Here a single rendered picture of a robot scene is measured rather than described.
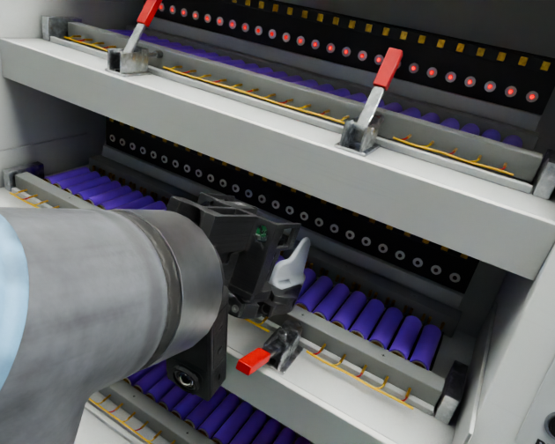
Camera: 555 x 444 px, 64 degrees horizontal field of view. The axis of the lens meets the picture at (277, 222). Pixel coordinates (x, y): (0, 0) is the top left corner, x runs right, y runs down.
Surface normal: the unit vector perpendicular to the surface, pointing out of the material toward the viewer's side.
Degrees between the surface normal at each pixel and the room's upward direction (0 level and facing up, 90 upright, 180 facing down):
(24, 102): 90
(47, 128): 90
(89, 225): 10
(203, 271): 57
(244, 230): 90
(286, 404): 110
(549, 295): 90
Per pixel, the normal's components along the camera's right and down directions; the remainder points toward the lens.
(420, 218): -0.49, 0.32
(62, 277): 0.84, -0.40
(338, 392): 0.17, -0.87
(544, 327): -0.40, 0.00
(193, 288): 0.91, -0.13
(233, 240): 0.86, 0.36
